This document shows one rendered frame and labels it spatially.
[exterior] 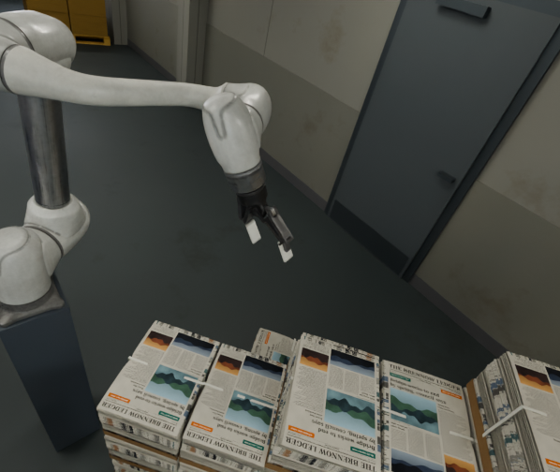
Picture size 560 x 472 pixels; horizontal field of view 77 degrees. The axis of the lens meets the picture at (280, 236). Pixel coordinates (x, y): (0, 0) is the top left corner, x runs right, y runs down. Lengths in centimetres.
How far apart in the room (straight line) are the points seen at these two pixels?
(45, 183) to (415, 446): 136
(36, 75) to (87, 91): 10
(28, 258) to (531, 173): 271
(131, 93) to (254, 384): 105
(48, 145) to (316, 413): 109
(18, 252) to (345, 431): 107
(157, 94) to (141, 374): 96
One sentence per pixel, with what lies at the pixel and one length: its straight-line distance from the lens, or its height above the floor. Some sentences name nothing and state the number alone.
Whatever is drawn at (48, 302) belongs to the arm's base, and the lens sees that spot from 143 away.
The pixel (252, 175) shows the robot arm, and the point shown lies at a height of 168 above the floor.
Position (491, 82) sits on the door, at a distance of 283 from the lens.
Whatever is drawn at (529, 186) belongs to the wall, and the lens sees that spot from 284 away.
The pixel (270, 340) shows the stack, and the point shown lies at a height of 60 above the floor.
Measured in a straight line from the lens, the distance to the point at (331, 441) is 115.
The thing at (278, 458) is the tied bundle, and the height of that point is 93.
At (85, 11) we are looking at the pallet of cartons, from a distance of 784.
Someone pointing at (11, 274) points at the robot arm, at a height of 119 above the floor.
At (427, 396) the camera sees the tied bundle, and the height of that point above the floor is 106.
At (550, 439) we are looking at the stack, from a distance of 123.
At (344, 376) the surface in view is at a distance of 126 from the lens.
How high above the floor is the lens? 209
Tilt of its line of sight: 39 degrees down
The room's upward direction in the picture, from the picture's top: 16 degrees clockwise
